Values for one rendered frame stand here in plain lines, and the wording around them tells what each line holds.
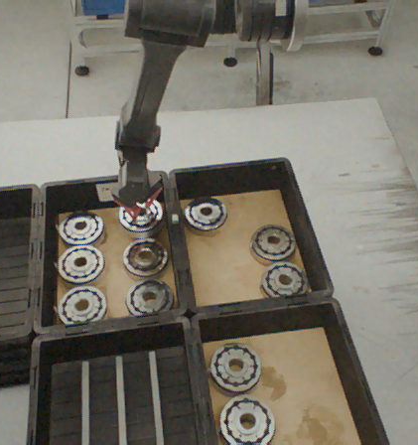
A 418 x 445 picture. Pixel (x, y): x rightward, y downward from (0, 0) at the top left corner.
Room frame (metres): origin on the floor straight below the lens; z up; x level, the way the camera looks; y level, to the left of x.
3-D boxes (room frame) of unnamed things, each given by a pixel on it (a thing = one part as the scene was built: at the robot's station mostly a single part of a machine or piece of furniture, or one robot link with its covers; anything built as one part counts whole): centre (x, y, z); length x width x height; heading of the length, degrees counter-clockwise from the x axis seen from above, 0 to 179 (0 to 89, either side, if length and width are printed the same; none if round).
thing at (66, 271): (0.69, 0.28, 0.86); 0.10 x 0.10 x 0.01
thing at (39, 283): (0.69, 0.21, 0.92); 0.40 x 0.30 x 0.02; 8
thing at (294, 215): (0.74, -0.09, 0.87); 0.40 x 0.30 x 0.11; 8
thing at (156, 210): (0.81, 0.15, 0.89); 0.10 x 0.10 x 0.01
